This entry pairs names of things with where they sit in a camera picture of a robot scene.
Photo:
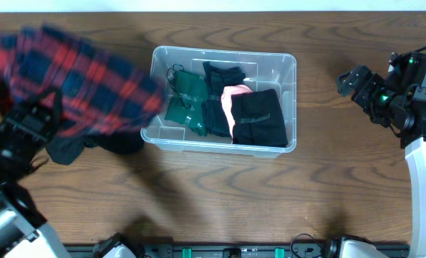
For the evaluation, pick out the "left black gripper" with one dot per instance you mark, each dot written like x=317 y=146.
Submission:
x=28 y=126

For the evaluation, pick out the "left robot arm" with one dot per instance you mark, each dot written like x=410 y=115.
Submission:
x=24 y=231

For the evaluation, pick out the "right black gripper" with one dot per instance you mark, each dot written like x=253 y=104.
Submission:
x=377 y=84

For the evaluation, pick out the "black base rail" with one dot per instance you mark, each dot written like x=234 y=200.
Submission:
x=166 y=249

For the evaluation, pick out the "black garment with tape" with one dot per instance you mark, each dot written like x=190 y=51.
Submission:
x=258 y=119

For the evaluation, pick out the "pink printed shirt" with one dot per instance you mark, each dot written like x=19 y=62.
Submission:
x=226 y=102

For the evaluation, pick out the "large black garment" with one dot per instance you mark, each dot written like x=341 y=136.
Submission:
x=65 y=151

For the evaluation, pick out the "clear plastic storage bin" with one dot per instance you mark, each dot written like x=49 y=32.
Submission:
x=263 y=71

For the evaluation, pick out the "dark green cloth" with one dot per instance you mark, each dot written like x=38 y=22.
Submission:
x=189 y=93

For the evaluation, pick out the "dark navy garment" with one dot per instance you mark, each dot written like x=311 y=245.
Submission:
x=217 y=79

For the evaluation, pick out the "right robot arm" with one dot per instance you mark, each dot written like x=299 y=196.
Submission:
x=398 y=102

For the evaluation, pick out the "red navy plaid shirt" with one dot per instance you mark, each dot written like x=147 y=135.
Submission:
x=102 y=93

